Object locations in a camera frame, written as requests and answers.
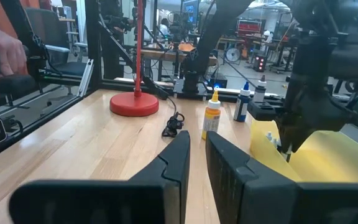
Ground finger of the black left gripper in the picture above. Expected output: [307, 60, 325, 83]
[275, 121, 293, 153]
[292, 124, 318, 153]

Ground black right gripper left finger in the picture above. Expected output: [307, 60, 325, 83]
[9, 130, 191, 224]

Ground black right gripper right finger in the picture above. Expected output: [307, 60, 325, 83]
[206, 130, 358, 224]

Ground large purple food coloring bottle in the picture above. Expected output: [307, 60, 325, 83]
[252, 74, 267, 103]

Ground large blue food coloring bottle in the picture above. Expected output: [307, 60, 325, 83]
[233, 81, 251, 123]

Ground large yellow food coloring bottle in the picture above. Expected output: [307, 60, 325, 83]
[201, 89, 222, 141]

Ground yellow translucent plastic bin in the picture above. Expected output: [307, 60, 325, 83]
[249, 119, 358, 184]

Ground black computer case lit fans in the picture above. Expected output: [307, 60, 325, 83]
[253, 54, 269, 73]

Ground black box blue light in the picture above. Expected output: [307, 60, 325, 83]
[208, 73, 229, 90]

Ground white floor fan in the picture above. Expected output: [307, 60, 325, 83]
[225, 47, 242, 63]

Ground red desk lamp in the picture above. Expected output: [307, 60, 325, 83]
[109, 0, 160, 118]

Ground red tool cabinet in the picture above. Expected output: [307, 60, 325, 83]
[236, 19, 263, 37]

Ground silver aluminium extrusion bar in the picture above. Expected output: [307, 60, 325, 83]
[76, 58, 95, 98]

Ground grey office chair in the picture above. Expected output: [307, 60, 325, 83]
[25, 7, 88, 97]

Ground wooden workbench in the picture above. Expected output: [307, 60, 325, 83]
[140, 42, 219, 82]

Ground blue-screen monitor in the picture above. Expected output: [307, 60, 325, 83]
[181, 0, 200, 26]

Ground person's hand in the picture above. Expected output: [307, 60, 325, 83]
[0, 17, 27, 77]

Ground black coiled cable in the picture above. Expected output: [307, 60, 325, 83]
[161, 95, 186, 138]

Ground black aluminium table frame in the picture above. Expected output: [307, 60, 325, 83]
[0, 0, 291, 166]

